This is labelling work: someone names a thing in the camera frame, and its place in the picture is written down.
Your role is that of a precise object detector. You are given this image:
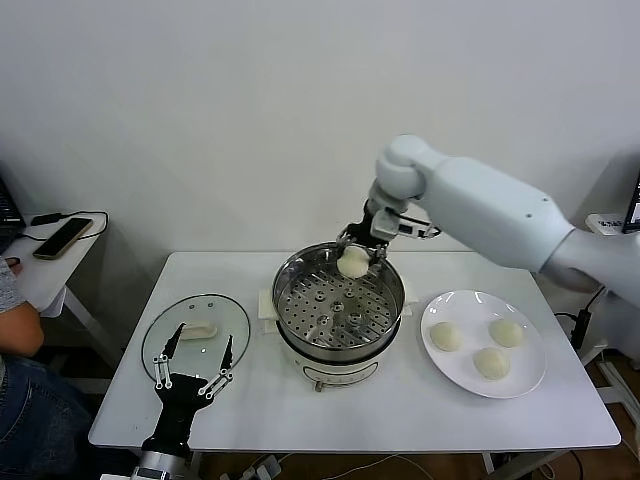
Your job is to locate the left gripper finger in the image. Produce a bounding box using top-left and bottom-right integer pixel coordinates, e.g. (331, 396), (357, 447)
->
(152, 322), (186, 391)
(197, 333), (235, 399)

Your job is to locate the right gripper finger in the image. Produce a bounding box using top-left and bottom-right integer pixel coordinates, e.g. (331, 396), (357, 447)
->
(335, 227), (357, 259)
(367, 242), (389, 274)

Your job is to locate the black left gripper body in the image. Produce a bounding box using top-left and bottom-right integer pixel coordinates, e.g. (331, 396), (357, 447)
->
(141, 372), (221, 459)

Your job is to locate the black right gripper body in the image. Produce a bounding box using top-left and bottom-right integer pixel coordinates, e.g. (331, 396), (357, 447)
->
(349, 197), (389, 251)

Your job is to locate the white steamed baozi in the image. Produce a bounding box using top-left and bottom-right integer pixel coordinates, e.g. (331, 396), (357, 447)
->
(488, 318), (525, 349)
(430, 321), (464, 353)
(472, 347), (512, 382)
(336, 248), (371, 280)

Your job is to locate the glass lid with white handle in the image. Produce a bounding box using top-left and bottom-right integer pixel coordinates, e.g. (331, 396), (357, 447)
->
(141, 293), (251, 374)

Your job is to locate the person bare forearm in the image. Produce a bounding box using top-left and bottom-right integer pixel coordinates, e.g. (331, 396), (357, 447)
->
(0, 299), (46, 359)

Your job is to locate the stainless steel steamer basket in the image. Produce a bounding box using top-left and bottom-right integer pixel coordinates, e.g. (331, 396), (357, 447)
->
(272, 241), (405, 360)

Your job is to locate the white floor power strip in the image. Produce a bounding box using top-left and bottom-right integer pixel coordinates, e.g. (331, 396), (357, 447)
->
(239, 454), (284, 480)

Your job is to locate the white electric cooker base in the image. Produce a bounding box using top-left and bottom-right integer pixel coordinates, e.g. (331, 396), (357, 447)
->
(257, 279), (419, 394)

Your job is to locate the person blue jeans leg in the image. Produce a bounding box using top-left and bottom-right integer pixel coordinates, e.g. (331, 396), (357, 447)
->
(0, 349), (96, 480)

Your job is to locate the white side table with phone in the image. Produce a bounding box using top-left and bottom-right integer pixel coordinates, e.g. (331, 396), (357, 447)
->
(0, 210), (126, 396)

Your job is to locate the gold smartphone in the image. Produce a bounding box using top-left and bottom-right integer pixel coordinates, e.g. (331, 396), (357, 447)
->
(32, 217), (95, 261)

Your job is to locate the person grey shirt sleeve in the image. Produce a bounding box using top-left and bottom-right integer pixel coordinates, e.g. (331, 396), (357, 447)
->
(0, 259), (27, 314)

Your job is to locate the white round plate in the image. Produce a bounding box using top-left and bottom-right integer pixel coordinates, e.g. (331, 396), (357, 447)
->
(420, 289), (548, 400)

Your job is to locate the white side table with label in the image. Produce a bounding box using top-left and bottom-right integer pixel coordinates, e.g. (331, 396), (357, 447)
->
(579, 213), (640, 406)

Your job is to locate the black laptop beside phone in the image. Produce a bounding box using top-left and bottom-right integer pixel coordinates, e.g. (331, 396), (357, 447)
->
(0, 172), (27, 251)

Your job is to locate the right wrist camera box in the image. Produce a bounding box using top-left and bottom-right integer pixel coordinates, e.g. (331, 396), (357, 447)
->
(372, 209), (441, 241)

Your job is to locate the black charger with cable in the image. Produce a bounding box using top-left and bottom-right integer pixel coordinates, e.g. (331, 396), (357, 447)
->
(22, 210), (110, 244)

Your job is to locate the black power adapter with cable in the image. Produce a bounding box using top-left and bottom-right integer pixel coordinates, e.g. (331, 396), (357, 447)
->
(554, 287), (607, 351)

